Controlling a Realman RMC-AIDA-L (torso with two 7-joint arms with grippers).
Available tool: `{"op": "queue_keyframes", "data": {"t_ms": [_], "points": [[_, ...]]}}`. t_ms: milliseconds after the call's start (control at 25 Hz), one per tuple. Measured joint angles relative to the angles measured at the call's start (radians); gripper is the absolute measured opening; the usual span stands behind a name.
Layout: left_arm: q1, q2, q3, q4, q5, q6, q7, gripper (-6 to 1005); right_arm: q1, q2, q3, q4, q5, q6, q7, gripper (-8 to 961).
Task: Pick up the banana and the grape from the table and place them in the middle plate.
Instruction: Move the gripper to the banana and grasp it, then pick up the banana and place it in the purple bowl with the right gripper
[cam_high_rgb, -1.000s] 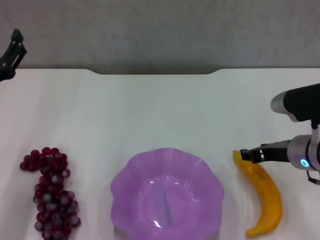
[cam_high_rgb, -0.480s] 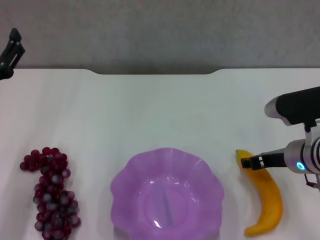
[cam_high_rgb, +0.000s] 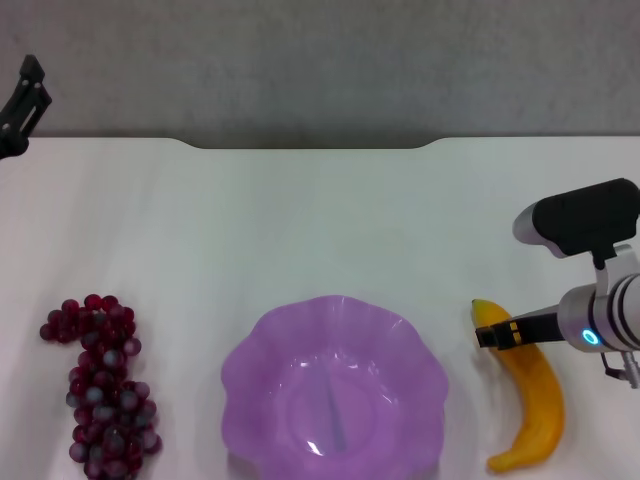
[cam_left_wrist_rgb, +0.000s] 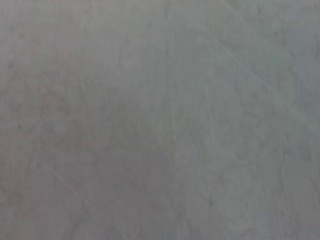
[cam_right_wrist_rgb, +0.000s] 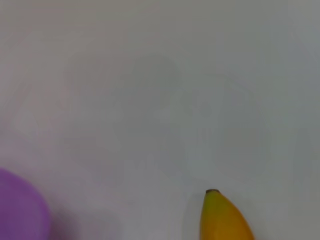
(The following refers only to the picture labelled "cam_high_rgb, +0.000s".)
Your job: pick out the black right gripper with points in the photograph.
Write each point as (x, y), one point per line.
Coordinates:
(542, 327)

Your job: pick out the purple scalloped plastic plate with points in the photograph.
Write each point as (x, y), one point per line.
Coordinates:
(300, 380)

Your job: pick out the dark red grape bunch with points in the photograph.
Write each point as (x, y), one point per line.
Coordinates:
(107, 380)

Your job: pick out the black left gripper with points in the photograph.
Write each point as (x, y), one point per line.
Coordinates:
(12, 142)

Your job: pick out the grey right wrist connector plug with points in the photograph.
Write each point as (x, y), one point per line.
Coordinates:
(627, 367)

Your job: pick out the black grey right wrist camera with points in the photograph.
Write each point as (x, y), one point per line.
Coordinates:
(580, 215)

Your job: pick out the yellow banana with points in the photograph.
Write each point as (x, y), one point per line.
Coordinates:
(535, 390)

